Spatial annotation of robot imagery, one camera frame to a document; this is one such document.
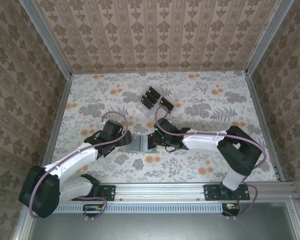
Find clear acrylic card stand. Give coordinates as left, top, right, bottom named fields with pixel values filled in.
left=137, top=85, right=176, bottom=119

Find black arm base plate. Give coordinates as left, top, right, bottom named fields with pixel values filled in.
left=203, top=184, right=251, bottom=202
left=71, top=184, right=116, bottom=202

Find black credit card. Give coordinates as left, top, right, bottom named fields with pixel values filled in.
left=144, top=91, right=159, bottom=102
left=159, top=97, right=175, bottom=110
left=140, top=94, right=155, bottom=110
left=147, top=86, right=163, bottom=97

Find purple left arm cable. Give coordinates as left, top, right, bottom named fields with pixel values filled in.
left=29, top=111, right=130, bottom=222

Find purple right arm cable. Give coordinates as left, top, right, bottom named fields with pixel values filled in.
left=154, top=106, right=268, bottom=221

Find aluminium mounting rail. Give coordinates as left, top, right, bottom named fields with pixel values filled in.
left=27, top=182, right=297, bottom=202

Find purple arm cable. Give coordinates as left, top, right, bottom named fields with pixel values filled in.
left=154, top=106, right=268, bottom=221
left=29, top=111, right=130, bottom=222

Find aluminium frame post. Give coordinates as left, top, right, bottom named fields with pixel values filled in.
left=244, top=0, right=295, bottom=76
left=17, top=0, right=73, bottom=79

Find slotted grey cable duct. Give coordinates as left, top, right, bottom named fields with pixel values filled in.
left=36, top=202, right=225, bottom=214

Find grey metal panel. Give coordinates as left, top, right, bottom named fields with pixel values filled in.
left=29, top=202, right=295, bottom=240

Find aluminium side rail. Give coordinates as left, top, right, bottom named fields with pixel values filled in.
left=38, top=73, right=73, bottom=168
left=244, top=71, right=286, bottom=183

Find aluminium frame bar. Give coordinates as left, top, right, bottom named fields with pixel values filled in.
left=285, top=201, right=300, bottom=240
left=12, top=201, right=38, bottom=240

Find black controller board with wires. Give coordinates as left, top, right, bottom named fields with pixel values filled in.
left=83, top=203, right=103, bottom=216
left=221, top=203, right=241, bottom=216

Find grey-green card holder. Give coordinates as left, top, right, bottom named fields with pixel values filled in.
left=126, top=134, right=158, bottom=154

